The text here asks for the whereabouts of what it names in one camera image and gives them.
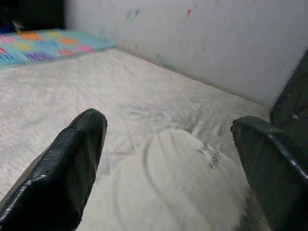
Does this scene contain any white printed pillow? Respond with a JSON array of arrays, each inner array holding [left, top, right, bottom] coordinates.
[[78, 128, 265, 231]]

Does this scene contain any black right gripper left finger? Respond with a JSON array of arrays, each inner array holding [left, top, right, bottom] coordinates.
[[0, 108, 108, 231]]

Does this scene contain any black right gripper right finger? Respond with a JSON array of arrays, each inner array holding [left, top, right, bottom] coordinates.
[[230, 115, 308, 231]]

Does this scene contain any grey quilted mattress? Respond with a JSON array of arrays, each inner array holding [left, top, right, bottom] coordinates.
[[0, 49, 272, 207]]

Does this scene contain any black storage cabinet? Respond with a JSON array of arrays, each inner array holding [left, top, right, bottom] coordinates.
[[0, 0, 67, 33]]

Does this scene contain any teal blanket with coloured hearts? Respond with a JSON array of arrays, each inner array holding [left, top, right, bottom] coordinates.
[[0, 28, 116, 69]]

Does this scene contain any black tufted headboard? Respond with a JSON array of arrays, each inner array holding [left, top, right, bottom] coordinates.
[[270, 49, 308, 150]]

